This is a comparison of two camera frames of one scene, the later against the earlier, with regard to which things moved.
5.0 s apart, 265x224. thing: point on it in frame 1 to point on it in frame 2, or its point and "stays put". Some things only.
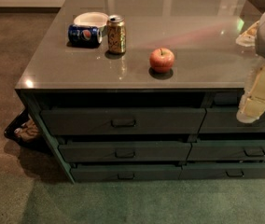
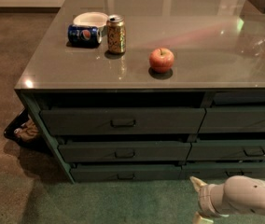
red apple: x=161 y=60 stays put
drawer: x=225 y=120 stays put
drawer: x=126 y=174 stays put
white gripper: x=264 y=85 to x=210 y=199
